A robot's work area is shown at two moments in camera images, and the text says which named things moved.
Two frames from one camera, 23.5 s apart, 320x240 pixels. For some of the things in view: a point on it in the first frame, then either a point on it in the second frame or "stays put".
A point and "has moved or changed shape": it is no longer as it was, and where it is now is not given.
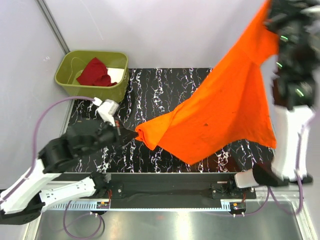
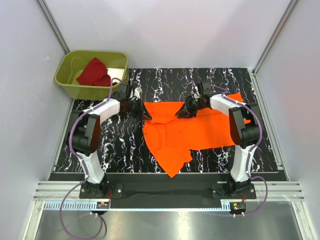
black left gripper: (123, 134) to (141, 111)
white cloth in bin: (116, 74) stays put
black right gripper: (304, 10) to (183, 114)
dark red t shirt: (95, 73) stays put
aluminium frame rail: (53, 27) stays put
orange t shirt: (231, 108) has moved or changed shape
